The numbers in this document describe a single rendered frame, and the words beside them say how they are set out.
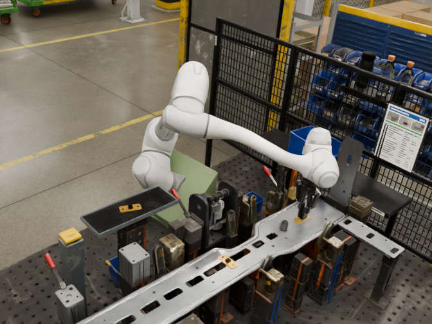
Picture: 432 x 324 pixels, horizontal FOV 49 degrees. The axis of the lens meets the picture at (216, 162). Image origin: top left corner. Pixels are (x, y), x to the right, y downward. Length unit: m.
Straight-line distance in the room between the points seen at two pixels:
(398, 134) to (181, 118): 1.10
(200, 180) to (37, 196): 1.88
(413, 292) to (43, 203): 2.74
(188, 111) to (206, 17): 2.84
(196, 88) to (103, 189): 2.29
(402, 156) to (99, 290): 1.55
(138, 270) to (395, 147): 1.38
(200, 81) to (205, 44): 2.79
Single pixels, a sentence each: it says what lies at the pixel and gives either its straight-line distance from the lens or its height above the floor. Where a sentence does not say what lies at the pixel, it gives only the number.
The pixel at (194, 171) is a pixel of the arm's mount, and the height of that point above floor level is 0.94.
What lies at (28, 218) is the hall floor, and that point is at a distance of 3.85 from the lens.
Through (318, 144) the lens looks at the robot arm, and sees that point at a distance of 1.96.
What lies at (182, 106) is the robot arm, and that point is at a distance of 1.89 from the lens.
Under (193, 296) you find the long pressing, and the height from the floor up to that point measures 1.00.
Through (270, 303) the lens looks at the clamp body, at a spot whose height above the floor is 0.92.
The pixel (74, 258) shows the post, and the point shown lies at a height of 1.07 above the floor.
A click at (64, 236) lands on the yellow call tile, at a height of 1.16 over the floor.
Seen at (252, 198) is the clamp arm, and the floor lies 1.10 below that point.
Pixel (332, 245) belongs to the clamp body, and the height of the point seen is 1.03.
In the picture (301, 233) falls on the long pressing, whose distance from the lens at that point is 2.13.
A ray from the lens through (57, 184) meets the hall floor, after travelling 4.18.
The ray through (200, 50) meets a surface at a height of 0.83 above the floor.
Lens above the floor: 2.31
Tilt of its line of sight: 31 degrees down
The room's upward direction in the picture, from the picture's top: 5 degrees clockwise
